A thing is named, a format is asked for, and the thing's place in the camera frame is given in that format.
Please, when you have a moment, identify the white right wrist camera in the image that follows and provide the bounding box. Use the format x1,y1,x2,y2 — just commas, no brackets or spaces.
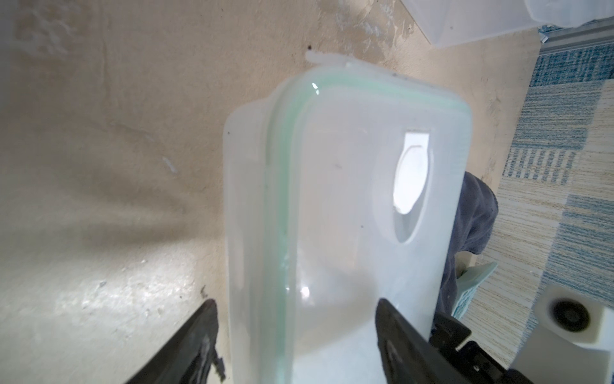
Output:
511,285,613,383

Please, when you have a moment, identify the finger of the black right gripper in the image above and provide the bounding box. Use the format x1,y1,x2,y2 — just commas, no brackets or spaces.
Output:
429,312,532,384

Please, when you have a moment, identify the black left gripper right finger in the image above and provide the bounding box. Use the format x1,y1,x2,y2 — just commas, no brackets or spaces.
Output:
375,299,461,383

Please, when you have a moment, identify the clear far lunch box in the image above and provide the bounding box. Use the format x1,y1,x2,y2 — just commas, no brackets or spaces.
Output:
402,0,613,48

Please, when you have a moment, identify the light blue calculator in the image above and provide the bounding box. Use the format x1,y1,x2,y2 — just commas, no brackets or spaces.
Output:
453,251,498,320

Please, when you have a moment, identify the grey cleaning cloth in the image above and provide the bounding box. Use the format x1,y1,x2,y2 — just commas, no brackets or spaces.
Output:
436,172,498,315

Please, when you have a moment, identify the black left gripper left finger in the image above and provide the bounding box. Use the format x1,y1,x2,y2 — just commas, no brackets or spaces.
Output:
128,299,225,383

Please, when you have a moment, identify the green-rimmed lunch box lid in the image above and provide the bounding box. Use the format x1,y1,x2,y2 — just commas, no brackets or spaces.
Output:
223,51,472,383

